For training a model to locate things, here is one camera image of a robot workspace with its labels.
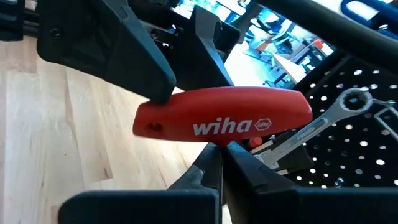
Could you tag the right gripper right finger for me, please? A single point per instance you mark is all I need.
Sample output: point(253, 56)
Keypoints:
point(248, 177)

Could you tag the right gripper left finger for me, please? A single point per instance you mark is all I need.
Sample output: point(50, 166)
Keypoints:
point(208, 174)

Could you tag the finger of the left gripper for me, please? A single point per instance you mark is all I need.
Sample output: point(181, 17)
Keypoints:
point(109, 46)
point(202, 53)

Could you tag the large silver combination wrench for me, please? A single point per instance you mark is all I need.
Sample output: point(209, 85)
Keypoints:
point(311, 127)

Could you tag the light wooden desk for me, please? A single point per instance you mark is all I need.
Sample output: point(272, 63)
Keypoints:
point(248, 71)

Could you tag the black metal pegboard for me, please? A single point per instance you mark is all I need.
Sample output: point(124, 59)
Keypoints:
point(357, 155)

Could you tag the black aluminium rig frame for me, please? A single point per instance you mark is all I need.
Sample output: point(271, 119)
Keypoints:
point(12, 18)

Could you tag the silver rectangular bracket hook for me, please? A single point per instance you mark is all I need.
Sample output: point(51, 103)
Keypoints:
point(387, 123)

